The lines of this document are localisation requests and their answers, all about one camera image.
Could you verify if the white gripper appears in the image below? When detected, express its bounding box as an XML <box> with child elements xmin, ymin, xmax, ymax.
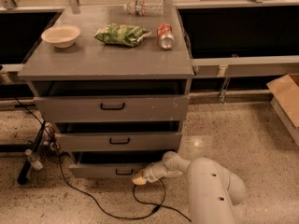
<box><xmin>132</xmin><ymin>161</ymin><xmax>183</xmax><ymax>186</ymax></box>

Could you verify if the grey bottom drawer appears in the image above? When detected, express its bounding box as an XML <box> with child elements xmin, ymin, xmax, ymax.
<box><xmin>69</xmin><ymin>150</ymin><xmax>164</xmax><ymax>178</ymax></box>

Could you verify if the grey drawer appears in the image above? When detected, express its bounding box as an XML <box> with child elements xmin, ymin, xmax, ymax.
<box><xmin>69</xmin><ymin>150</ymin><xmax>164</xmax><ymax>178</ymax></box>
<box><xmin>34</xmin><ymin>95</ymin><xmax>189</xmax><ymax>122</ymax></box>
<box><xmin>56</xmin><ymin>133</ymin><xmax>181</xmax><ymax>151</ymax></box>

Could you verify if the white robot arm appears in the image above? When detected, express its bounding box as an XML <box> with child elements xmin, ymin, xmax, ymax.
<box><xmin>132</xmin><ymin>151</ymin><xmax>246</xmax><ymax>224</ymax></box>

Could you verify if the grey middle drawer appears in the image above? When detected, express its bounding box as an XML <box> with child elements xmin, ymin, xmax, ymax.
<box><xmin>56</xmin><ymin>133</ymin><xmax>181</xmax><ymax>151</ymax></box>

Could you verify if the grey top drawer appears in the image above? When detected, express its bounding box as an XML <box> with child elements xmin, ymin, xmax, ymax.
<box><xmin>34</xmin><ymin>95</ymin><xmax>189</xmax><ymax>122</ymax></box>

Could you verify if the grey drawer cabinet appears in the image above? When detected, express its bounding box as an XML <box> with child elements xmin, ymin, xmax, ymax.
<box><xmin>20</xmin><ymin>6</ymin><xmax>193</xmax><ymax>164</ymax></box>

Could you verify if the small bottle on floor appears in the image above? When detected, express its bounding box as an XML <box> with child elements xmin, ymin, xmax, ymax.
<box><xmin>25</xmin><ymin>149</ymin><xmax>44</xmax><ymax>170</ymax></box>

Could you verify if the black stand leg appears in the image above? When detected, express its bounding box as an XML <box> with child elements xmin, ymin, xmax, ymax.
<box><xmin>17</xmin><ymin>122</ymin><xmax>46</xmax><ymax>185</ymax></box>

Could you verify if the red soda can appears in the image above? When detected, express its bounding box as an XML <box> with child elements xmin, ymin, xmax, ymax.
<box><xmin>157</xmin><ymin>22</ymin><xmax>175</xmax><ymax>49</ymax></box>

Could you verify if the green chip bag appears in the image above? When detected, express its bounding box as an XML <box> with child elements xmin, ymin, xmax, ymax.
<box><xmin>94</xmin><ymin>23</ymin><xmax>151</xmax><ymax>48</ymax></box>

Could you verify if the beige bowl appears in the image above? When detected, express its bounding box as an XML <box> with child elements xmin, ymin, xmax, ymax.
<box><xmin>41</xmin><ymin>24</ymin><xmax>80</xmax><ymax>49</ymax></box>

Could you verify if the cardboard box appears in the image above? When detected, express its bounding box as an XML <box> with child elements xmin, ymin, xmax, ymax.
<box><xmin>267</xmin><ymin>74</ymin><xmax>299</xmax><ymax>146</ymax></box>

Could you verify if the clear plastic water bottle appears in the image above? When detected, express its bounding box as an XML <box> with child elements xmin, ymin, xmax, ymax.
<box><xmin>124</xmin><ymin>0</ymin><xmax>164</xmax><ymax>16</ymax></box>

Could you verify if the black floor cable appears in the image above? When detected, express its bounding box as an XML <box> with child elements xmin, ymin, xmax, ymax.
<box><xmin>12</xmin><ymin>95</ymin><xmax>192</xmax><ymax>223</ymax></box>

